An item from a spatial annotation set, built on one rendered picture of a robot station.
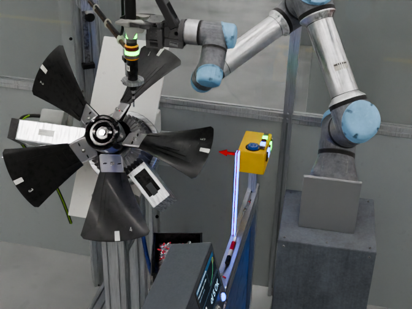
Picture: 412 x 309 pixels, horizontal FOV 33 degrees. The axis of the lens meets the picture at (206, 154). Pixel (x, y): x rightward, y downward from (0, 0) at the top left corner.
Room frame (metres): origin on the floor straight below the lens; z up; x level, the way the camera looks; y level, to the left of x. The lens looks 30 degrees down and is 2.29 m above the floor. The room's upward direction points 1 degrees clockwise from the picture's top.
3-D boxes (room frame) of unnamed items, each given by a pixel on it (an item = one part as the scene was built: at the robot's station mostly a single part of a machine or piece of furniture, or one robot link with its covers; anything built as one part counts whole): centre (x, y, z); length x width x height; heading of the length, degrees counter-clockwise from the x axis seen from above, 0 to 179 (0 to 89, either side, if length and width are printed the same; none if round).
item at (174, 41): (1.99, 0.13, 1.57); 0.12 x 0.08 x 0.09; 77
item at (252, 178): (2.22, -0.18, 0.92); 0.03 x 0.03 x 0.12; 77
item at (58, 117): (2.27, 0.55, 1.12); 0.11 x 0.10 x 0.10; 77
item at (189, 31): (1.98, 0.05, 1.58); 0.08 x 0.05 x 0.08; 167
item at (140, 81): (2.02, 0.24, 1.44); 0.09 x 0.07 x 0.10; 22
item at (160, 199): (2.03, 0.18, 0.98); 0.20 x 0.16 x 0.20; 167
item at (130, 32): (1.99, 0.24, 1.57); 0.09 x 0.03 x 0.06; 87
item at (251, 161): (2.22, -0.18, 1.02); 0.16 x 0.10 x 0.11; 167
